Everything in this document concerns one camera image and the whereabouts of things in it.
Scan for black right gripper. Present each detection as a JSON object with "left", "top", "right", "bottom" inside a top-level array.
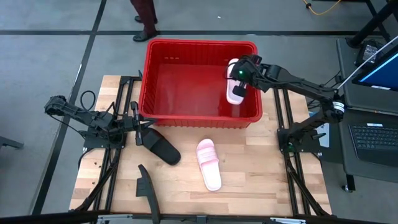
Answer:
[{"left": 224, "top": 54, "right": 264, "bottom": 98}]

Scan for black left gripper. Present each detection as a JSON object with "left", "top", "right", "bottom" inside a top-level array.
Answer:
[{"left": 116, "top": 101, "right": 157, "bottom": 146}]

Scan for pink slide sandal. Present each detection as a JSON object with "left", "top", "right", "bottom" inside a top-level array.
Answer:
[
  {"left": 195, "top": 138, "right": 223, "bottom": 192},
  {"left": 225, "top": 58, "right": 248, "bottom": 106}
]

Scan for black slide sandal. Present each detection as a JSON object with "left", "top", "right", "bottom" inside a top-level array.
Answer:
[{"left": 139, "top": 126, "right": 182, "bottom": 166}]

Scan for black curved bracket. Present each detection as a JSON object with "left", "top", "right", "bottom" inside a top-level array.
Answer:
[{"left": 136, "top": 164, "right": 162, "bottom": 224}]

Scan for red plastic bin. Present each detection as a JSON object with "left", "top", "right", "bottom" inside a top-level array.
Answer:
[{"left": 138, "top": 38, "right": 264, "bottom": 130}]

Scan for person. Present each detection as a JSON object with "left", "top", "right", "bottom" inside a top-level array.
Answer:
[{"left": 129, "top": 0, "right": 159, "bottom": 43}]

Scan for white thin rod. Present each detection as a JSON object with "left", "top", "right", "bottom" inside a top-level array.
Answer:
[{"left": 337, "top": 35, "right": 398, "bottom": 91}]

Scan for black power adapter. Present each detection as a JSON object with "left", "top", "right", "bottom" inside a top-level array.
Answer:
[{"left": 355, "top": 40, "right": 385, "bottom": 68}]

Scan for black aluminium crossbar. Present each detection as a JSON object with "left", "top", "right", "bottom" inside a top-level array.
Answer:
[{"left": 0, "top": 210, "right": 398, "bottom": 224}]

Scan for black floor stand foot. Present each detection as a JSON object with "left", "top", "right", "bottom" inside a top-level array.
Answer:
[{"left": 0, "top": 136, "right": 25, "bottom": 150}]

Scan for black stand leg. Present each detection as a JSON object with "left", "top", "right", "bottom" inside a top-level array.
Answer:
[{"left": 346, "top": 0, "right": 398, "bottom": 49}]

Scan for monitor with blue screen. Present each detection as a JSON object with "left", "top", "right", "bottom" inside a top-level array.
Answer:
[{"left": 351, "top": 46, "right": 398, "bottom": 93}]

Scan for black laptop keyboard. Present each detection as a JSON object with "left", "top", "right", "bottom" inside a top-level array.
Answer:
[{"left": 348, "top": 123, "right": 398, "bottom": 167}]

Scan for laptop computer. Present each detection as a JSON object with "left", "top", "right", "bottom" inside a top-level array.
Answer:
[{"left": 335, "top": 37, "right": 398, "bottom": 185}]

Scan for black aluminium side frame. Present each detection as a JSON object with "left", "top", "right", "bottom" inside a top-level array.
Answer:
[
  {"left": 272, "top": 77, "right": 332, "bottom": 217},
  {"left": 70, "top": 70, "right": 144, "bottom": 215}
]

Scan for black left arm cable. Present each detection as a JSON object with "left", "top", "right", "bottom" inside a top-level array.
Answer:
[{"left": 79, "top": 90, "right": 116, "bottom": 118}]

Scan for black power cables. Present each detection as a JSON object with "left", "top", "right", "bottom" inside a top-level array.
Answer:
[{"left": 306, "top": 70, "right": 343, "bottom": 110}]

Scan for silver metal bracket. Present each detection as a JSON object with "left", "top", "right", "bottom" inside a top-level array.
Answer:
[
  {"left": 96, "top": 213, "right": 134, "bottom": 224},
  {"left": 269, "top": 217, "right": 307, "bottom": 224}
]

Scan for yellow cable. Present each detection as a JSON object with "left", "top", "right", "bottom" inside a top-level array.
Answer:
[{"left": 302, "top": 0, "right": 342, "bottom": 16}]

